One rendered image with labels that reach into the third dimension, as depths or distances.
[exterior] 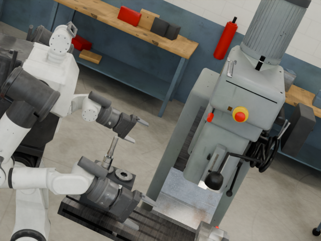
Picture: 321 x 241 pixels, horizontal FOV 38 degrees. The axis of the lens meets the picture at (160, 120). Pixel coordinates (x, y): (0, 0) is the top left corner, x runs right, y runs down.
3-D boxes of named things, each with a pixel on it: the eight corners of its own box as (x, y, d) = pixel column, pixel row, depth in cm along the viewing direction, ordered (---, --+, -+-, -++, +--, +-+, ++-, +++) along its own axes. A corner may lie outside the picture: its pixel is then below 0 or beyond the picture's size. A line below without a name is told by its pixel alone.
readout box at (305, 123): (297, 159, 225) (318, 123, 216) (280, 151, 225) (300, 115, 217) (295, 143, 243) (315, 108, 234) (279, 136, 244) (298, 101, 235)
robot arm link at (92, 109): (101, 131, 194) (77, 119, 190) (101, 116, 203) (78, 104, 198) (115, 112, 190) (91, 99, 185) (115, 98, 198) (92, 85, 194)
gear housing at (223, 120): (256, 144, 192) (267, 124, 188) (202, 120, 194) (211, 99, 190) (258, 116, 223) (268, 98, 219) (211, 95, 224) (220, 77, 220)
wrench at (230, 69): (233, 79, 169) (234, 77, 168) (223, 75, 169) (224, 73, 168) (236, 62, 191) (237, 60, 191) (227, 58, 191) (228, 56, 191)
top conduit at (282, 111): (282, 125, 180) (286, 118, 179) (272, 121, 180) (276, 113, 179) (280, 91, 221) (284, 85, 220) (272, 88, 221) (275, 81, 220)
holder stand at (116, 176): (120, 216, 232) (133, 185, 224) (78, 201, 231) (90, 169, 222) (124, 203, 243) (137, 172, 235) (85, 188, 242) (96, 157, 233)
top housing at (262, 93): (268, 134, 179) (288, 97, 173) (206, 106, 181) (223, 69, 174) (269, 96, 222) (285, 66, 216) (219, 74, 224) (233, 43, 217)
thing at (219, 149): (206, 189, 204) (225, 150, 196) (197, 185, 205) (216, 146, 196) (207, 185, 208) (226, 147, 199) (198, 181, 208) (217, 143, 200)
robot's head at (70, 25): (47, 38, 151) (65, 25, 149) (50, 30, 159) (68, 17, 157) (59, 53, 154) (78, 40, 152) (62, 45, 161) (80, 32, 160)
